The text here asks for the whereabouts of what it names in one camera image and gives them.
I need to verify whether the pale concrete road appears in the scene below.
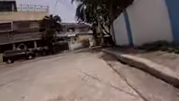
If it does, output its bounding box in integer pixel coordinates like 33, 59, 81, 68
0, 34, 179, 101

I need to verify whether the dark vehicle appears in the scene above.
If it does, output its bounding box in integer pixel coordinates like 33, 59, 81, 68
1, 46, 36, 66

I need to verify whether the raised concrete sidewalk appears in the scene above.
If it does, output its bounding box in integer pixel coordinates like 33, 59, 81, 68
101, 37, 179, 101

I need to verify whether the beige multi-storey building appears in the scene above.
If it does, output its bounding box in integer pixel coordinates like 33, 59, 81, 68
0, 0, 57, 64

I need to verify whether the white wall with blue pillars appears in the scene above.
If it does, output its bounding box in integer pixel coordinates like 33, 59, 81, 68
107, 0, 179, 61

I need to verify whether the dark tree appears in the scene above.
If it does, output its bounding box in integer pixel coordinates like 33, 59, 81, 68
38, 12, 67, 56

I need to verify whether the group of palm trees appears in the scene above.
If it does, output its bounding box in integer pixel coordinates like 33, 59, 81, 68
70, 0, 165, 51

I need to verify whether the strip of weeds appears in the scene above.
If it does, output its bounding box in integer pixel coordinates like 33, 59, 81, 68
136, 37, 179, 61

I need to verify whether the low pale building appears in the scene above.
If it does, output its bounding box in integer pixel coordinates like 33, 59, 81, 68
54, 18, 97, 54

